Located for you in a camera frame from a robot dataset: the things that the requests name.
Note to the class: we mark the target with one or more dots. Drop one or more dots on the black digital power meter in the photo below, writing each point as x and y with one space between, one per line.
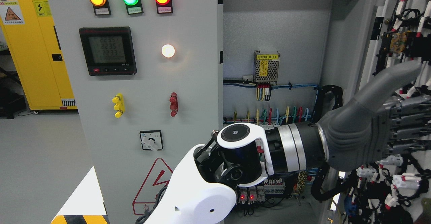
108 51

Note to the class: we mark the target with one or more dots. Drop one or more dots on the green indicator lamp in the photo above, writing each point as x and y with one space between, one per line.
133 7

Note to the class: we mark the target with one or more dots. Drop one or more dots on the red electric warning sticker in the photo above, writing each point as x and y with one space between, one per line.
158 177

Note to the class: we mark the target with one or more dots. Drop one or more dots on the grey cabinet door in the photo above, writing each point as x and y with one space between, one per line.
368 36
194 29

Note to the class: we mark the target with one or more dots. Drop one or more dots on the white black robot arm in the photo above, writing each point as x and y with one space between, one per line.
202 188

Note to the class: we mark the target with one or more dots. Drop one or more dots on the yellow terminal post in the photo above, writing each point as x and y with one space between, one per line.
119 105

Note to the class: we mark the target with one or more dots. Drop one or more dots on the white indicator lamp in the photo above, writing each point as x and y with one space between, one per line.
168 50

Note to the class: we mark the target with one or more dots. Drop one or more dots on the red indicator lamp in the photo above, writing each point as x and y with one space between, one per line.
164 6

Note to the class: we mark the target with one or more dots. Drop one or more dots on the grey robot hand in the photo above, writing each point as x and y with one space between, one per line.
360 131

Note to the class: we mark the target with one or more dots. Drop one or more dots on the black rotary selector switch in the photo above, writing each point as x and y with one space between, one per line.
151 140

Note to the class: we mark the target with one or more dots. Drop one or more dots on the yellow indicator lamp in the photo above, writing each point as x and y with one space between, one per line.
101 7

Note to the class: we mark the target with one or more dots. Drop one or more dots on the red terminal post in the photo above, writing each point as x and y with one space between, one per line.
173 104

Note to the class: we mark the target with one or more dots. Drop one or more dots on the yellow safety cabinet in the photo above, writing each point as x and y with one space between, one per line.
31 36

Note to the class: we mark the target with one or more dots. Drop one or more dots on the metal mesh power supply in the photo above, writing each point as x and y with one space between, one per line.
266 66

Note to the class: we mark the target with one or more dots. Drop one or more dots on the lower relay and breaker row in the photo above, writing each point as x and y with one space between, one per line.
261 193

